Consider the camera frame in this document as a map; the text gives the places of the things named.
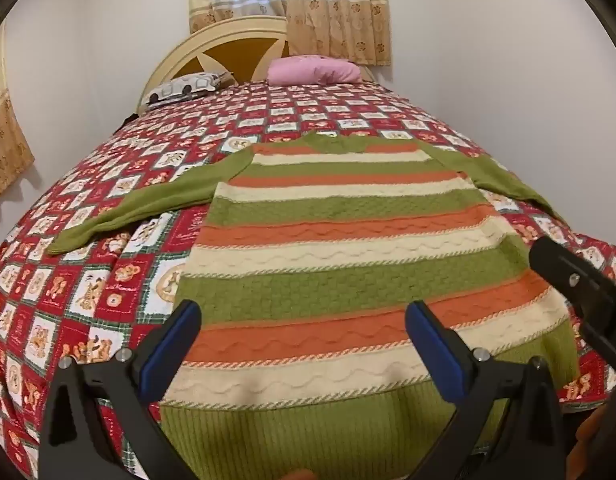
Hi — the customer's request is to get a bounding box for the pink pillow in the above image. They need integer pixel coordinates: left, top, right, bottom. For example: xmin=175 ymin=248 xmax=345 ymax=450
xmin=267 ymin=55 xmax=363 ymax=86

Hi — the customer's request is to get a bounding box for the green orange cream striped sweater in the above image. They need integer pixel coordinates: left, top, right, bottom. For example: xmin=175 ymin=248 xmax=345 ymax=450
xmin=47 ymin=130 xmax=581 ymax=480

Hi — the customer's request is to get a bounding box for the beige floral side curtain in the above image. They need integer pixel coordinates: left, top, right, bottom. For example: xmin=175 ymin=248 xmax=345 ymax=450
xmin=0 ymin=25 xmax=36 ymax=208

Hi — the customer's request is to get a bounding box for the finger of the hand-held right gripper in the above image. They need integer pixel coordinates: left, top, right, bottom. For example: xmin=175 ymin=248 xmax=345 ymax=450
xmin=529 ymin=236 xmax=616 ymax=362

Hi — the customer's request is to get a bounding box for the cream wooden bed headboard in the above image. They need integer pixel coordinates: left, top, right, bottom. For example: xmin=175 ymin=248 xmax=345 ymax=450
xmin=136 ymin=16 xmax=376 ymax=113

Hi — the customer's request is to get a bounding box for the beige floral window curtain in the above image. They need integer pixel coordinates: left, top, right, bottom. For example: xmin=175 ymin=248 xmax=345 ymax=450
xmin=187 ymin=0 xmax=393 ymax=67

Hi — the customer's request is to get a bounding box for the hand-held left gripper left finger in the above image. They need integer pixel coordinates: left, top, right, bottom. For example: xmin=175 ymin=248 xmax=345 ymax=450
xmin=39 ymin=300 xmax=203 ymax=480

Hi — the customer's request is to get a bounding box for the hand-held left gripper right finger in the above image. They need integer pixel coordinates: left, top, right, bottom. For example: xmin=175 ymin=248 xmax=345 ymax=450
xmin=405 ymin=300 xmax=564 ymax=480

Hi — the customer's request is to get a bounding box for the red checked bear printed blanket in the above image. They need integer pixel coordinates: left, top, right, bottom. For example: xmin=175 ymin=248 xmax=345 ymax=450
xmin=0 ymin=80 xmax=616 ymax=480

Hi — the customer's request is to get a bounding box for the white car printed pillow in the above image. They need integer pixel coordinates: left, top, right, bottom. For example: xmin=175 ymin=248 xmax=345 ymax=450
xmin=140 ymin=71 xmax=233 ymax=108

